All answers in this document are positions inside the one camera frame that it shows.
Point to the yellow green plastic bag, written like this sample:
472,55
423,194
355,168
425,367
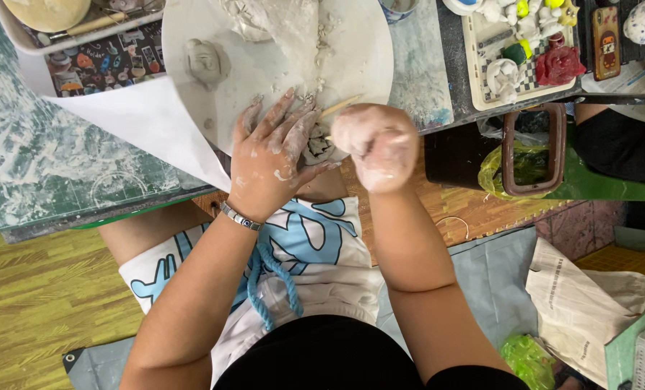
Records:
493,173

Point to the beige round sponge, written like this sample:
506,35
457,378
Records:
46,12

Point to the thin wooden sculpting stick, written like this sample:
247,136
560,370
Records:
339,105

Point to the white paper sheet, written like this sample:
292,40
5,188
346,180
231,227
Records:
149,124

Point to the grey clay face figure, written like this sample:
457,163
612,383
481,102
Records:
206,61

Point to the person's right hand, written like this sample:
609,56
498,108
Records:
382,146

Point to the round white work board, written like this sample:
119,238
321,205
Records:
279,70

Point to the black shirt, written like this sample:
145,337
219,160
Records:
322,357

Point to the printed picture sheet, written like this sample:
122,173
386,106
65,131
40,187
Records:
108,62

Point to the white plastic tray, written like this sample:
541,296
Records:
24,38

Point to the phone with orange case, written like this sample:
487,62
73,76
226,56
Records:
606,49

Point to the brown rimmed waste bin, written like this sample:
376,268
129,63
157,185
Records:
533,187

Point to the yellow star clay figure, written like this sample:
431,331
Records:
568,13

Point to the checkered white tray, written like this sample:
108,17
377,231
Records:
482,59

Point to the bright green plastic bag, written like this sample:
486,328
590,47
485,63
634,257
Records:
528,360

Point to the person's left hand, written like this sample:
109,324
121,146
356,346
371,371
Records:
265,162

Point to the green cutting mat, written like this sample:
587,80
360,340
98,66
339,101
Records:
57,151

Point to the blue patterned cup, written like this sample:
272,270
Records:
398,8

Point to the green board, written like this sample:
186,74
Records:
620,352

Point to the white shorts with blue print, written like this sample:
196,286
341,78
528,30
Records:
322,244

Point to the person's right fingers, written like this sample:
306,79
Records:
357,132

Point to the crumpled newspaper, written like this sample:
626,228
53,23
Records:
577,309

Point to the small grey clay piece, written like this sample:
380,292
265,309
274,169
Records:
318,147

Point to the group of white clay figures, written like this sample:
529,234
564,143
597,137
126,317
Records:
536,21

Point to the red clay figure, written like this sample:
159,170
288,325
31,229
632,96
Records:
559,65

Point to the grey tarp sheet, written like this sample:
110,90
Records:
490,271

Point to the yellow plastic crate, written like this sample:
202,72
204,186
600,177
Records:
625,261

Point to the grey stained cloth mat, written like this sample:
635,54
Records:
420,70

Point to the white clay animal figure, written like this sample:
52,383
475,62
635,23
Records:
502,77

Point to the printed paper sheet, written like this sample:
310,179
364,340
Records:
625,81

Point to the large grey clay lump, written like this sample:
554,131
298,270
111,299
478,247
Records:
279,19

